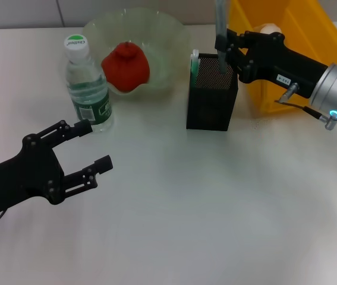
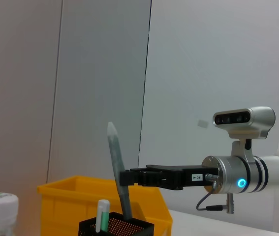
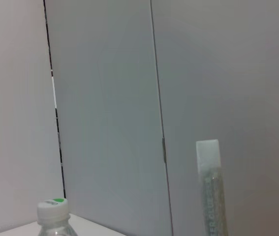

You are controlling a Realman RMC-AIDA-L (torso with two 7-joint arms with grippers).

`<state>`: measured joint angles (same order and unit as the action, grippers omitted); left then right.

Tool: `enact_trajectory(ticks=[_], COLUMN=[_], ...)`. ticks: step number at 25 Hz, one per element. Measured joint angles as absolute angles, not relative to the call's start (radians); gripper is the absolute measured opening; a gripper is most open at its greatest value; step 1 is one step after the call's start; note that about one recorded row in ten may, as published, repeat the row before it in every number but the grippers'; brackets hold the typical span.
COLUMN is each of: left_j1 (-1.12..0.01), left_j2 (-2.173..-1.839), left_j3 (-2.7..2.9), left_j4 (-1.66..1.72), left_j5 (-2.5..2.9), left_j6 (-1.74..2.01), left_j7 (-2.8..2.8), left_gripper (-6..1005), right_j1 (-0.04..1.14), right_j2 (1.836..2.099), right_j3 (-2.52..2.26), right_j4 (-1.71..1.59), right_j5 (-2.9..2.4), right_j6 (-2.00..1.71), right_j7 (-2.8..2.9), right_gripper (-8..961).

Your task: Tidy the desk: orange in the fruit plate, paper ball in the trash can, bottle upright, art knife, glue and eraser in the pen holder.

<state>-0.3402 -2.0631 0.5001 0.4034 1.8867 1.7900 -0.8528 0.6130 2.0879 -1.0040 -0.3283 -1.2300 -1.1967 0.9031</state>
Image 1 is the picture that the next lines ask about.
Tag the yellow plastic storage bin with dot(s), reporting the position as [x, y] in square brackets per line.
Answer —
[313, 32]

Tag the white paper ball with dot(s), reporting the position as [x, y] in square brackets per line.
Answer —
[270, 29]

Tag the pale green glass fruit bowl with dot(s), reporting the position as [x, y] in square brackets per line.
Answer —
[165, 47]

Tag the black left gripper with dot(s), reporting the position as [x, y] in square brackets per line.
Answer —
[19, 178]

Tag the clear green-label water bottle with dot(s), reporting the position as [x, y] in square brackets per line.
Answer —
[89, 89]

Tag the green utility knife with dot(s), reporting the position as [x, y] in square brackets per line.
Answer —
[195, 71]

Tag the black mesh pen holder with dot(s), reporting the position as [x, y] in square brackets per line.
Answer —
[211, 101]

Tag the grey marker pen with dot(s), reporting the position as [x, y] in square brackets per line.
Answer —
[220, 17]

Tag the red-orange toy orange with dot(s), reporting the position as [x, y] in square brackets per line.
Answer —
[126, 68]

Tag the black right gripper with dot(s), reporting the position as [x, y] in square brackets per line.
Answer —
[275, 62]

